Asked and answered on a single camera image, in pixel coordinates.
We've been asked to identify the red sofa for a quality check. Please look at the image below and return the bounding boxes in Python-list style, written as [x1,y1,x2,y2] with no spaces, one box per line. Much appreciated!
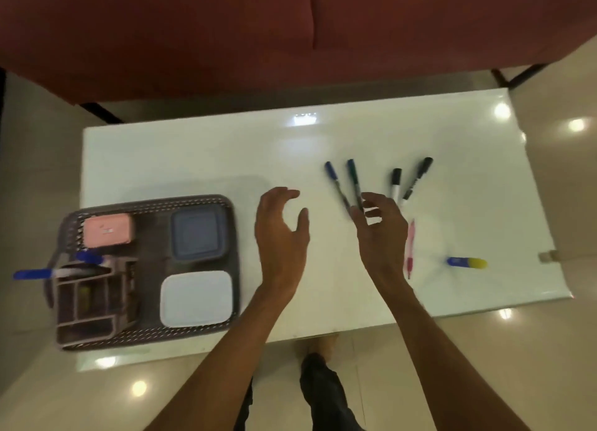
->
[0,0,597,124]

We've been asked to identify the person's left hand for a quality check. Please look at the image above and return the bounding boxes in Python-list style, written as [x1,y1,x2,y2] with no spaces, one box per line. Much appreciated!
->
[255,187,311,297]

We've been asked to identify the grey perforated plastic tray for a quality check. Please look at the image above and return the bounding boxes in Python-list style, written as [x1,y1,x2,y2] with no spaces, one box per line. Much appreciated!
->
[44,194,241,351]

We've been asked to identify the grey plastic desk organizer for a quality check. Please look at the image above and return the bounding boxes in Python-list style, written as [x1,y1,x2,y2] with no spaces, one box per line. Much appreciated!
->
[54,255,141,346]

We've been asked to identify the person's right hand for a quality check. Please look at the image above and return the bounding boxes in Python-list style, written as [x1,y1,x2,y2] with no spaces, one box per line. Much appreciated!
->
[350,192,414,297]

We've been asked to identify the blue and yellow glue stick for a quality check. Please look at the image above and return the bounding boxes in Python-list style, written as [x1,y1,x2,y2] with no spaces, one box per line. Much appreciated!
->
[446,256,488,270]

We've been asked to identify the person's left forearm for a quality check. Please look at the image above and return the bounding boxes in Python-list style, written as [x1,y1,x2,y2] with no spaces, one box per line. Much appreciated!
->
[144,283,292,431]

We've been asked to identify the black cap white marker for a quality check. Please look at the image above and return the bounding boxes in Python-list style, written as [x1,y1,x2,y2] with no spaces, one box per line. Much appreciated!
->
[389,167,403,208]

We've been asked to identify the green marker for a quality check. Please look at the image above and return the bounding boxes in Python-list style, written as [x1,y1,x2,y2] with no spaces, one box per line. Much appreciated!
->
[346,158,365,212]

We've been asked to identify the person's dark trousers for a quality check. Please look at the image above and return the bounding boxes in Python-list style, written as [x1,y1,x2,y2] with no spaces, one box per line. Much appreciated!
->
[232,353,365,431]

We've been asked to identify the person's right forearm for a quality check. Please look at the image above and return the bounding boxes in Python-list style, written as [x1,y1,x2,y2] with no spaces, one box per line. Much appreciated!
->
[382,281,533,431]

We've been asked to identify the pink rectangular box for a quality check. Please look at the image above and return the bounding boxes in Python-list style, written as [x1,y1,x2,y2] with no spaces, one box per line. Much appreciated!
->
[82,213,136,249]

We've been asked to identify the blue cap white marker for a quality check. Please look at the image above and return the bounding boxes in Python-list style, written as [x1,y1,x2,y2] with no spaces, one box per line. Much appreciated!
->
[12,266,106,281]

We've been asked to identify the white square lidded container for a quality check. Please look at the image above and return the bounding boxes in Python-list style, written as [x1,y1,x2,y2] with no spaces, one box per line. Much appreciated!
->
[160,271,234,329]

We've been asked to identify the pink pen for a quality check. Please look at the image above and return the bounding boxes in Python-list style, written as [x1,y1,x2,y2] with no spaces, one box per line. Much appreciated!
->
[404,218,416,280]

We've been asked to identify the blue-grey square lidded container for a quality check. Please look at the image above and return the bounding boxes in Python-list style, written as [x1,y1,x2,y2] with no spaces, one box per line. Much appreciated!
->
[169,208,228,261]

